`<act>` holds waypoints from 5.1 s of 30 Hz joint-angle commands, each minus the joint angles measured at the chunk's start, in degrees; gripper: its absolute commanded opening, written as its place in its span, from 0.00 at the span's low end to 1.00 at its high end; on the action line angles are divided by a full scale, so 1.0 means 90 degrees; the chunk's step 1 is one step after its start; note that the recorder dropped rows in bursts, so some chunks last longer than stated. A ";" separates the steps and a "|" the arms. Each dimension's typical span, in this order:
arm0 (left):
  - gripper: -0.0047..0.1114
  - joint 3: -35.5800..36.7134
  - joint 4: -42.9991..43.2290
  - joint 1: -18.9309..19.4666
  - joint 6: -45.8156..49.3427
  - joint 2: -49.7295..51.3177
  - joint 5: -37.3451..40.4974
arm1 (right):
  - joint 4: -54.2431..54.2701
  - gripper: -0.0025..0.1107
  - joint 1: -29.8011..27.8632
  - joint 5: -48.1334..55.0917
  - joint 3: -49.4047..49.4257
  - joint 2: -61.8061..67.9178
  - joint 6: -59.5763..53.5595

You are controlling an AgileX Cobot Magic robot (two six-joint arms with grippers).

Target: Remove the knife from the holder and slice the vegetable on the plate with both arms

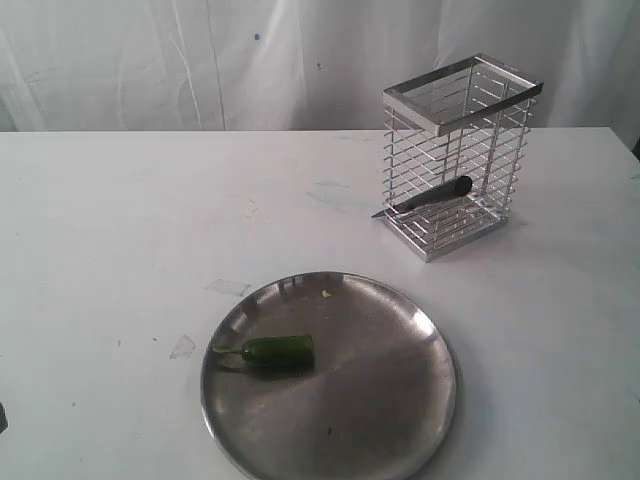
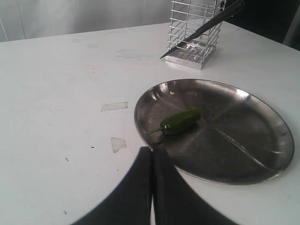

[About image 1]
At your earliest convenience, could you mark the green cucumber piece with stem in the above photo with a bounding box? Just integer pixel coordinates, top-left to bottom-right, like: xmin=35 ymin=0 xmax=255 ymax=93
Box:
xmin=212 ymin=335 xmax=315 ymax=369

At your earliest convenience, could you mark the black handled knife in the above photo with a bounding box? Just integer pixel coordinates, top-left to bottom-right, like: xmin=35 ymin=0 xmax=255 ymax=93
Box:
xmin=372 ymin=175 xmax=473 ymax=218

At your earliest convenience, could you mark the round steel plate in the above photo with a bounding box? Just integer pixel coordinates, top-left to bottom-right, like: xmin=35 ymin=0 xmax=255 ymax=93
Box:
xmin=200 ymin=272 xmax=457 ymax=479

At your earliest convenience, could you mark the white backdrop curtain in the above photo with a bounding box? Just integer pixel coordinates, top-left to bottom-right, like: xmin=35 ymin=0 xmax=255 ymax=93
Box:
xmin=1 ymin=1 xmax=639 ymax=143

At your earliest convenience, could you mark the dark object at table edge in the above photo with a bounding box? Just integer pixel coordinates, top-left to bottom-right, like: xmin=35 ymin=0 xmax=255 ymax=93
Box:
xmin=0 ymin=403 xmax=8 ymax=434

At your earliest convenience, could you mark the chrome wire utensil basket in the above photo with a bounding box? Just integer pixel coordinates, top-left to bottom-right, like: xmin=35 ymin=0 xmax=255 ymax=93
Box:
xmin=379 ymin=54 xmax=544 ymax=261

